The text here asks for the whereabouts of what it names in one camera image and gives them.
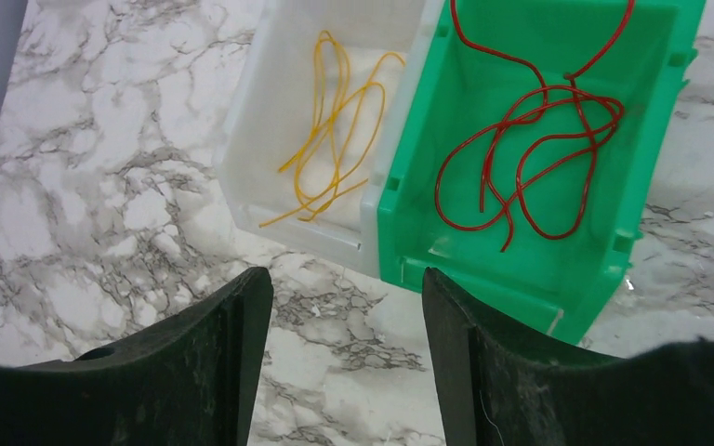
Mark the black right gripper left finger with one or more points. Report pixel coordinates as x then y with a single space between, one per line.
190 379

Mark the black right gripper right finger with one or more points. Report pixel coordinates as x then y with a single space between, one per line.
501 382

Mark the green plastic bin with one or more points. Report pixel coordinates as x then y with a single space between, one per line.
528 151

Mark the white translucent plastic bin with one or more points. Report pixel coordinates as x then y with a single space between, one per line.
271 112

